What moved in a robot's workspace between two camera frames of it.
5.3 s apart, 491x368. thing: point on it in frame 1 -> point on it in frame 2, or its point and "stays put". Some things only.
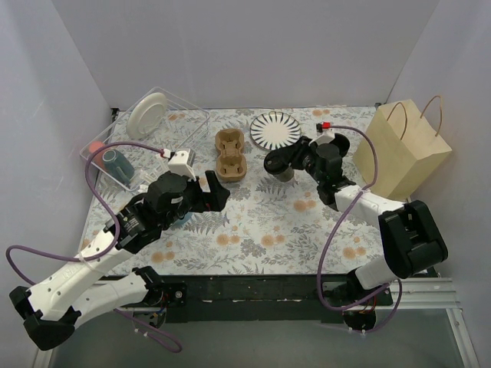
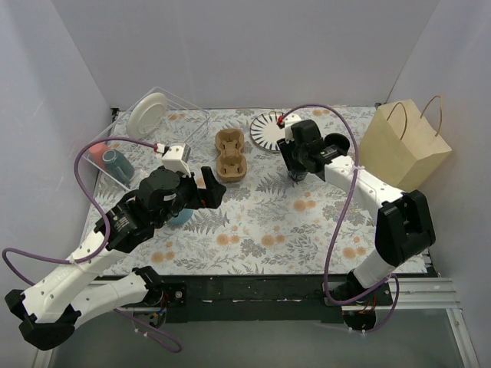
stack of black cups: x=342 y=144 stays put
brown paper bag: x=409 y=147 stays put
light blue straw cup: x=186 y=218 stays put
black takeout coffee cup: x=286 y=175 -> x=297 y=175
